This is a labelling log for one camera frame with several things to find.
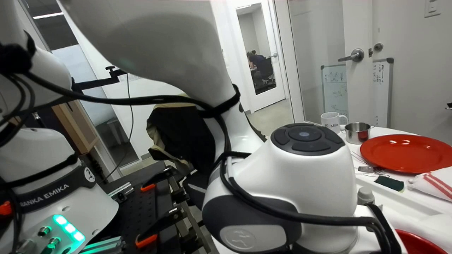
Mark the red flat plate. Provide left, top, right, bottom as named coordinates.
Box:
left=359, top=133, right=452, bottom=174

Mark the red bowl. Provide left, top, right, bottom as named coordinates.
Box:
left=394, top=226, right=449, bottom=254

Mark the black office chair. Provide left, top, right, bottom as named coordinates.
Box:
left=146, top=102, right=218, bottom=188

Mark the person in dark clothes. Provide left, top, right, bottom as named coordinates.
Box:
left=246, top=49, right=276, bottom=94

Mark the orange clamp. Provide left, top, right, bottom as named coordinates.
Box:
left=134, top=231, right=160, bottom=249
left=140, top=181, right=158, bottom=194

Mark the white mug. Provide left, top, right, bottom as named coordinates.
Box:
left=321, top=109, right=349, bottom=133

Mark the black perforated mounting rack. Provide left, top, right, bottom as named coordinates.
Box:
left=105, top=160, right=209, bottom=254

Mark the small whiteboard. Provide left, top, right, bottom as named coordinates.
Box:
left=321, top=61, right=351, bottom=121

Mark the small metal cup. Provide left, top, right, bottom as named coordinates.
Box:
left=345, top=121, right=372, bottom=143

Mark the tan wooden board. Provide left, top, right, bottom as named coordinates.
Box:
left=50, top=99, right=98, bottom=156

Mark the white printed paper sheet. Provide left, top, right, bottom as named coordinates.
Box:
left=373, top=56, right=394, bottom=128

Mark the silver door lock knob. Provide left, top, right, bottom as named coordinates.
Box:
left=368, top=42, right=386, bottom=57

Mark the dark green sponge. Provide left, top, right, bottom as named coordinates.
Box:
left=375, top=174, right=406, bottom=191

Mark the white red-striped napkin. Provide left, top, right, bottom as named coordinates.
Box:
left=407, top=170, right=452, bottom=202

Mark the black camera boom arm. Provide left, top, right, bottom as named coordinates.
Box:
left=69, top=64, right=129, bottom=92

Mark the silver door lever handle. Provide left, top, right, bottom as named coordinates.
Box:
left=338, top=47, right=366, bottom=63

